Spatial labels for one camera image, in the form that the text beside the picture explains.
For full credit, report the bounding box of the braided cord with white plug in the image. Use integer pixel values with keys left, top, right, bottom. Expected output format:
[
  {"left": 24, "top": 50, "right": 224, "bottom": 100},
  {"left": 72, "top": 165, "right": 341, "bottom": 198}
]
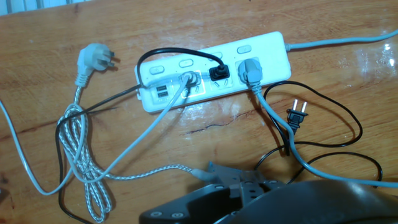
[{"left": 57, "top": 42, "right": 220, "bottom": 223}]

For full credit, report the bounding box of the thin black cord with switch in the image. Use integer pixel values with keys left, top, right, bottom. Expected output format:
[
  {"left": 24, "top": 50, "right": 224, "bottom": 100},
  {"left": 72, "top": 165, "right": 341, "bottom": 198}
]
[{"left": 253, "top": 80, "right": 384, "bottom": 189}]

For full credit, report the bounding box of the black lamp cord with plug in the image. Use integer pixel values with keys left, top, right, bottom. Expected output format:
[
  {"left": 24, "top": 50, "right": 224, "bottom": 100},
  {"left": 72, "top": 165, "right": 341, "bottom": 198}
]
[{"left": 55, "top": 47, "right": 231, "bottom": 224}]

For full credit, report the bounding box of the white hair dryer cord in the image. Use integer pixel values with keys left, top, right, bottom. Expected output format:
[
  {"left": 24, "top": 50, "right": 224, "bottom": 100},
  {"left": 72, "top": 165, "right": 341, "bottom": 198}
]
[{"left": 0, "top": 70, "right": 201, "bottom": 196}]

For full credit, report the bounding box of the white power strip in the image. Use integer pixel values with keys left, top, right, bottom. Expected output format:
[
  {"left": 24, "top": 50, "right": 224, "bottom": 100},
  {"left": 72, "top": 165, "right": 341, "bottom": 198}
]
[{"left": 134, "top": 30, "right": 292, "bottom": 113}]

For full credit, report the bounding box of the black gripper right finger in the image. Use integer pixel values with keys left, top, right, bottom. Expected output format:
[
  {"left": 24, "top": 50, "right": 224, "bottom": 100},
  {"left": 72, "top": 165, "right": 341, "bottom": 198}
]
[{"left": 214, "top": 179, "right": 398, "bottom": 224}]

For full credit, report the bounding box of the white power strip cord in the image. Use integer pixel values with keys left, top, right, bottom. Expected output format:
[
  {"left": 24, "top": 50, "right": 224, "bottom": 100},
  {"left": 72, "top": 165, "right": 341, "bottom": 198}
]
[{"left": 236, "top": 28, "right": 398, "bottom": 189}]

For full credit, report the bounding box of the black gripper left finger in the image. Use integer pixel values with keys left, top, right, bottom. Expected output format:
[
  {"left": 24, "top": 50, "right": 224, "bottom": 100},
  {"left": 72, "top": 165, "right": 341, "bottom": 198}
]
[{"left": 139, "top": 170, "right": 285, "bottom": 224}]

